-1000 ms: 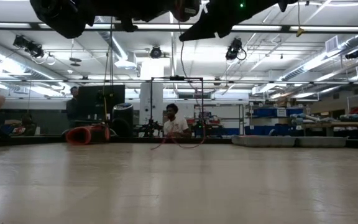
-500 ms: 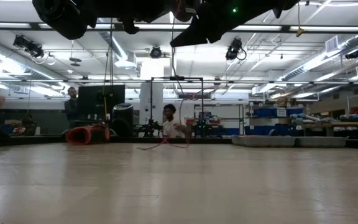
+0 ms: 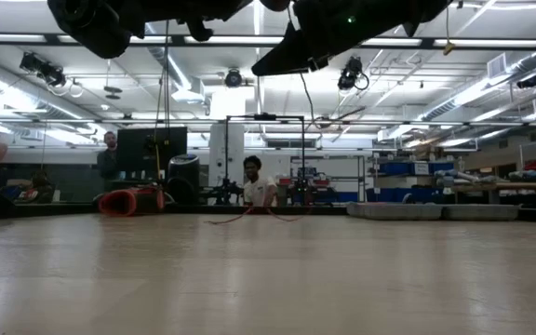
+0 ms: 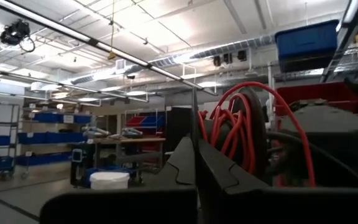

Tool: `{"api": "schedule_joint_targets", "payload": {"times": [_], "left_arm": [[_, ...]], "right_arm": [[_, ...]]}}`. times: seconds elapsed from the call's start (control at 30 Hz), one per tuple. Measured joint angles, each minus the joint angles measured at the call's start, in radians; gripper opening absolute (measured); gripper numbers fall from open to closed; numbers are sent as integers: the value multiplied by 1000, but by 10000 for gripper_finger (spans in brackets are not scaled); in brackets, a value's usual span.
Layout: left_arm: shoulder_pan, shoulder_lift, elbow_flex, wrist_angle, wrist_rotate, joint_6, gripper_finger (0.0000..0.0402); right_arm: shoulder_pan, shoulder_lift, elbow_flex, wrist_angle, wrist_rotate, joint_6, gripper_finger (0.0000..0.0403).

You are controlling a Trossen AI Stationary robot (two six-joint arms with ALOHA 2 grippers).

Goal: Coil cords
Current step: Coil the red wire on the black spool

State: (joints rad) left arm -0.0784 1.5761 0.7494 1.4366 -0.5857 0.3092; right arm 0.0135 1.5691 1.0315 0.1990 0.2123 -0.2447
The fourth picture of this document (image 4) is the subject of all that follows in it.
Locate hanging cord yellow plug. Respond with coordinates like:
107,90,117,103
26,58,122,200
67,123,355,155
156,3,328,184
106,0,117,60

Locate black cord spool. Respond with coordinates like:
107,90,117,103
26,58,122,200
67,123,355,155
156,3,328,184
191,86,269,183

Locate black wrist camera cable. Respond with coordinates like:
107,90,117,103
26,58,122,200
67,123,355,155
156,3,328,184
265,132,358,187

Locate white bucket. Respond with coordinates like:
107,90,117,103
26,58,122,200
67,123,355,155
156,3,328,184
89,171,131,190

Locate black ceiling-hung camera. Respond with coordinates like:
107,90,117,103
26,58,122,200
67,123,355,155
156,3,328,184
0,19,36,53

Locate red storage bins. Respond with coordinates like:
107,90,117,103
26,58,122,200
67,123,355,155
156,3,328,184
275,79,358,114

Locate black overhead light bar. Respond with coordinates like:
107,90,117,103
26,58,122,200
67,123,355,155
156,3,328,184
0,0,219,96

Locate red cord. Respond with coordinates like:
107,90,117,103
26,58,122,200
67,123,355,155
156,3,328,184
197,81,316,187

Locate wooden workbench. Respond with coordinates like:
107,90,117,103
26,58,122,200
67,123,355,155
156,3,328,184
87,136,167,175

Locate blue storage tote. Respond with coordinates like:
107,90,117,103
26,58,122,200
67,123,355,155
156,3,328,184
274,19,341,74

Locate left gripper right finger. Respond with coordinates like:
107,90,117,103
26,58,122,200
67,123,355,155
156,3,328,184
197,139,269,224

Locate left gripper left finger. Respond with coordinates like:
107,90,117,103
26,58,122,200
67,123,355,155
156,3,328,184
160,136,197,187

